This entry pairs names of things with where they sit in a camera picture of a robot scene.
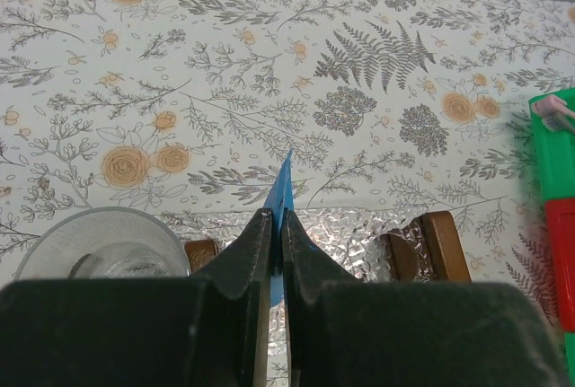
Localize blue toothpaste tube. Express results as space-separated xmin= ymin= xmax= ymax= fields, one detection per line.
xmin=263 ymin=151 xmax=294 ymax=307

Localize red plastic bin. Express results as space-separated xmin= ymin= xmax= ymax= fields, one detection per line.
xmin=544 ymin=198 xmax=574 ymax=332

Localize clear glass cup brown band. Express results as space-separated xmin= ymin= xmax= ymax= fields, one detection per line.
xmin=15 ymin=207 xmax=190 ymax=280

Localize green plastic bin near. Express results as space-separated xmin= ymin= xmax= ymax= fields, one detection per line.
xmin=561 ymin=330 xmax=575 ymax=385

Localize green plastic bin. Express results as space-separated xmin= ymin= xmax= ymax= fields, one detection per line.
xmin=528 ymin=87 xmax=574 ymax=202
xmin=561 ymin=330 xmax=575 ymax=385

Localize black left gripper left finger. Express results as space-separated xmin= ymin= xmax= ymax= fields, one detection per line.
xmin=1 ymin=208 xmax=272 ymax=386

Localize clear glass tray brown handles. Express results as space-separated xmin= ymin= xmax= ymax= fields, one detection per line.
xmin=161 ymin=208 xmax=470 ymax=386

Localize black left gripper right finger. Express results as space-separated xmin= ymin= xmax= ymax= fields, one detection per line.
xmin=281 ymin=210 xmax=570 ymax=386

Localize pink toothbrush in bin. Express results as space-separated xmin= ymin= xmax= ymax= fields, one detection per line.
xmin=531 ymin=94 xmax=575 ymax=119

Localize green plastic bin far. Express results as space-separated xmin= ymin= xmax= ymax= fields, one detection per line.
xmin=528 ymin=87 xmax=574 ymax=202

